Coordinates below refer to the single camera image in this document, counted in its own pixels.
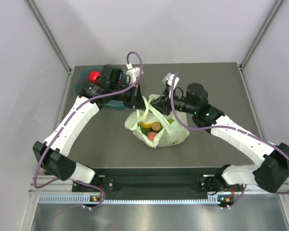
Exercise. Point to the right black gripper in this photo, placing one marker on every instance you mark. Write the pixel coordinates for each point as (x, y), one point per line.
(163, 103)

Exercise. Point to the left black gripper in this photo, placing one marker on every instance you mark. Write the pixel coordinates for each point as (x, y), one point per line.
(136, 100)

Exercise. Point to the beige mushroom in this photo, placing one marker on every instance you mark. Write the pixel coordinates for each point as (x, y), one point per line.
(156, 127)

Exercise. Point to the yellow lemon fruit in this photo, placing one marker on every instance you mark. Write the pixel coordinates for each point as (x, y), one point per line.
(145, 125)

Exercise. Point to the green plastic bag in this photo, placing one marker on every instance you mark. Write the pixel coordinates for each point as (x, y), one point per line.
(172, 132)

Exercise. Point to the pink peach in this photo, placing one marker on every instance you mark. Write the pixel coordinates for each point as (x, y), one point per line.
(151, 135)

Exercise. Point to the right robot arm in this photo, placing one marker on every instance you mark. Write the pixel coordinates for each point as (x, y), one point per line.
(270, 168)

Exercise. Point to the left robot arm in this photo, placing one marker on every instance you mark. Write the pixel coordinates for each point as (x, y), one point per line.
(52, 153)

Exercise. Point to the teal plastic basket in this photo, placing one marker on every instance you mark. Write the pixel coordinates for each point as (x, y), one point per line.
(83, 79)

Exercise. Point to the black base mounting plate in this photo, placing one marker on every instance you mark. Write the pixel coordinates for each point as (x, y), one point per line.
(117, 183)

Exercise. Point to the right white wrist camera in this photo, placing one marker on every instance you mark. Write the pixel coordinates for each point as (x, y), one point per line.
(168, 79)

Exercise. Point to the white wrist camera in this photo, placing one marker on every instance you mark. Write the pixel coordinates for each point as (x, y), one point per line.
(132, 73)
(168, 79)

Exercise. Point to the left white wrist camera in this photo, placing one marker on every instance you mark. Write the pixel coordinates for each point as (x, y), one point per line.
(132, 73)

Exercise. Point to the right aluminium frame post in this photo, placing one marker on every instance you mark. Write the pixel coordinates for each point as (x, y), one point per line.
(259, 36)

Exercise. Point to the aluminium frame post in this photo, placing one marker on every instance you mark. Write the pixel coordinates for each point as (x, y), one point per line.
(259, 36)
(47, 32)

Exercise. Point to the left aluminium frame post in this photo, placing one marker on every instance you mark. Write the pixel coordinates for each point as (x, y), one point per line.
(47, 32)

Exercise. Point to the grey slotted cable duct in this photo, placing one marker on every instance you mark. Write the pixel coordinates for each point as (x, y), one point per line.
(94, 200)

